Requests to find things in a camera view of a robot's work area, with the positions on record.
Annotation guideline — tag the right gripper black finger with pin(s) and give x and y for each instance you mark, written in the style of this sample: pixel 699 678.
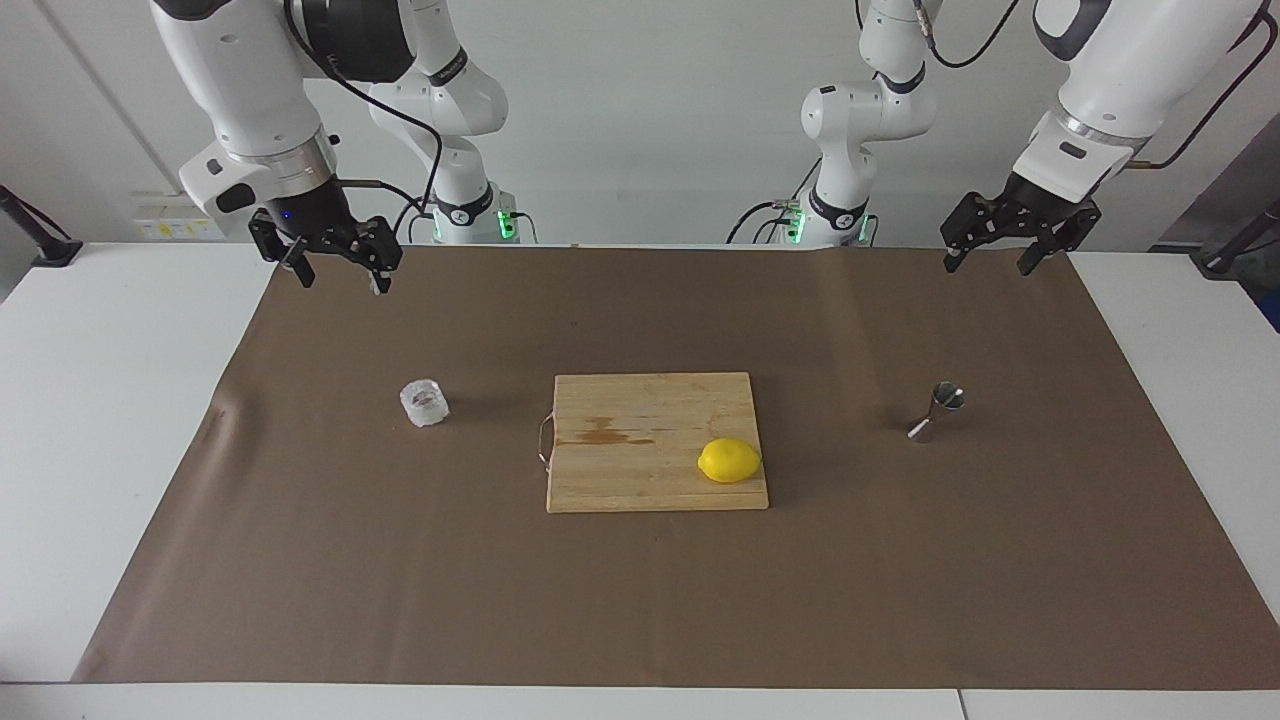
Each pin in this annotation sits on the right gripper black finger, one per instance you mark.
pixel 303 272
pixel 385 255

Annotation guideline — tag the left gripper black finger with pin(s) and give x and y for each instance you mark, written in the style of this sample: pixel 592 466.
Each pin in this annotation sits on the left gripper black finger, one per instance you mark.
pixel 962 225
pixel 1065 238

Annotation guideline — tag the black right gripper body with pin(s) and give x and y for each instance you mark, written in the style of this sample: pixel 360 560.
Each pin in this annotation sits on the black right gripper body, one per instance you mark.
pixel 310 215

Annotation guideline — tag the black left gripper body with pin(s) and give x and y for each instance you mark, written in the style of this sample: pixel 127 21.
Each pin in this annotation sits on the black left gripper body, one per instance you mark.
pixel 1040 210

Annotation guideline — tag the clear plastic cup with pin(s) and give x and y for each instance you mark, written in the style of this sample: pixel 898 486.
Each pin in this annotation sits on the clear plastic cup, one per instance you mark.
pixel 424 403

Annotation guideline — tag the steel double jigger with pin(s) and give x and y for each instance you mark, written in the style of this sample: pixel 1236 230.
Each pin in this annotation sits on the steel double jigger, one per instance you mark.
pixel 940 405

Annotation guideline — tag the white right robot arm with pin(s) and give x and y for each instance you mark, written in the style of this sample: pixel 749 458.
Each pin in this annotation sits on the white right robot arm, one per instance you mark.
pixel 250 80

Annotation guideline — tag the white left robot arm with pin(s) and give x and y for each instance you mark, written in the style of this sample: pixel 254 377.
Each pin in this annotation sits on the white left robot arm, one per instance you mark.
pixel 1130 70

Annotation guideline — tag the black clamp stand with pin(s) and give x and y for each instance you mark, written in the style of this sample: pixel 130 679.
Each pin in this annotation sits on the black clamp stand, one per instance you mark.
pixel 1235 250
pixel 35 235

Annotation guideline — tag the grey slanted panel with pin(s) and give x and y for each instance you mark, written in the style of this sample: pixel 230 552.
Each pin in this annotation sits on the grey slanted panel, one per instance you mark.
pixel 1250 170

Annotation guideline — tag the blue object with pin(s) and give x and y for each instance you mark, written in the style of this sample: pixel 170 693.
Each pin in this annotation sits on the blue object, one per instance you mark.
pixel 1272 308

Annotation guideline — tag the yellow lemon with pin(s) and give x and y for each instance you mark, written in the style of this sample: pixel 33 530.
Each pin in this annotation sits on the yellow lemon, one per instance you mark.
pixel 729 461

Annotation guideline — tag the wooden cutting board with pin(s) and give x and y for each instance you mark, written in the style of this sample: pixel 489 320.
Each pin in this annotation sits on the wooden cutting board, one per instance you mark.
pixel 640 470

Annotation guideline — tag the brown paper table mat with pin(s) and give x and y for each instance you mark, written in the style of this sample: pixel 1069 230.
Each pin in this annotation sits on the brown paper table mat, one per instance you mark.
pixel 640 600

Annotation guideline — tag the white wall socket box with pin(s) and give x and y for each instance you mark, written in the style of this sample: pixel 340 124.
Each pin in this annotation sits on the white wall socket box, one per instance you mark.
pixel 180 222

